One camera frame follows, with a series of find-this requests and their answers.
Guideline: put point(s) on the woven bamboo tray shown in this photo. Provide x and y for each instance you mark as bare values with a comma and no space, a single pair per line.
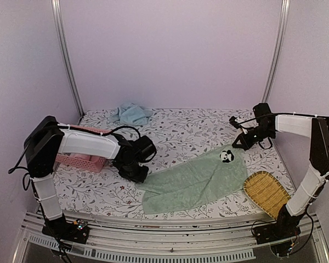
265,191

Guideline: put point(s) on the green towel with panda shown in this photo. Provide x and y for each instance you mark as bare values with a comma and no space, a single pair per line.
196,182

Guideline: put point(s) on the left aluminium post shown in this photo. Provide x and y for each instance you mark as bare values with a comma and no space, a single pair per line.
59,26

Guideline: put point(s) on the rolled pink towel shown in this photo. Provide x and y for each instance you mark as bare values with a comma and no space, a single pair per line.
80,156

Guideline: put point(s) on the pink plastic basket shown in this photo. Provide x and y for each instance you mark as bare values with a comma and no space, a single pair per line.
64,158

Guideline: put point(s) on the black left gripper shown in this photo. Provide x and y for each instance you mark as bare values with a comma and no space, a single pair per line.
141,177

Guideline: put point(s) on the folded coral pink towel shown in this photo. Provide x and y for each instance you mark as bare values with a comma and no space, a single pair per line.
97,159

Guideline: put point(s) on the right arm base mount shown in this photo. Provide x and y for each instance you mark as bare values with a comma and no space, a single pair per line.
266,232

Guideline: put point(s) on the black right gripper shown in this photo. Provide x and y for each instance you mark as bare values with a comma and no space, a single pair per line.
244,145

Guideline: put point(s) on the aluminium post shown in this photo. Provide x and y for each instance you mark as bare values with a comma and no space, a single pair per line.
280,36
59,26

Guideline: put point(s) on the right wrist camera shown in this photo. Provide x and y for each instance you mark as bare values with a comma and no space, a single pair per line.
237,124

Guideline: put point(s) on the aluminium front frame rail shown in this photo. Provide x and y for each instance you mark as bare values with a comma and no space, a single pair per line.
113,239

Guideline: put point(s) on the blue crumpled towel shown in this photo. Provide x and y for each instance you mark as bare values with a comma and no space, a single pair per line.
131,114

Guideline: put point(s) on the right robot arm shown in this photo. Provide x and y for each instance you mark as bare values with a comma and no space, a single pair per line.
314,127

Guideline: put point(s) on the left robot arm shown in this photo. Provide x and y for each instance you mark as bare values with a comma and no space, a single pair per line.
51,138

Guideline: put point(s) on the right aluminium post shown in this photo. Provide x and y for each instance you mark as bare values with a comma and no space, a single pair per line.
280,36

